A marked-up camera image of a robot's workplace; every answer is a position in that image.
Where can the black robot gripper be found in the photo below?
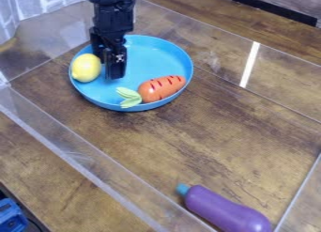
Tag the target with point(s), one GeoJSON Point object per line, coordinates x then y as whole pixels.
{"type": "Point", "coordinates": [112, 22]}

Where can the yellow toy lemon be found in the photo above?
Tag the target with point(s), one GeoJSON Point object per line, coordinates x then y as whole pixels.
{"type": "Point", "coordinates": [85, 68]}

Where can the blue round plastic tray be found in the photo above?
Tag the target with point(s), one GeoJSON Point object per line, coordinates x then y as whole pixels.
{"type": "Point", "coordinates": [152, 58]}

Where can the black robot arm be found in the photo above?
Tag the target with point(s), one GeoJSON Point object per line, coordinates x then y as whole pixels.
{"type": "Point", "coordinates": [112, 22]}

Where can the orange toy carrot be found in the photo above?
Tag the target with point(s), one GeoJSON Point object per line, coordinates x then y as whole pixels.
{"type": "Point", "coordinates": [151, 91]}

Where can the blue object at corner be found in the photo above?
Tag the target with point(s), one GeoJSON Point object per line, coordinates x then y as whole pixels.
{"type": "Point", "coordinates": [12, 218]}

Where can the purple toy eggplant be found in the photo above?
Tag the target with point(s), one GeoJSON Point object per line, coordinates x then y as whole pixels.
{"type": "Point", "coordinates": [228, 216]}

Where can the clear acrylic enclosure wall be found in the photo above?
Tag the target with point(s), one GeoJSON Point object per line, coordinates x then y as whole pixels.
{"type": "Point", "coordinates": [95, 171]}

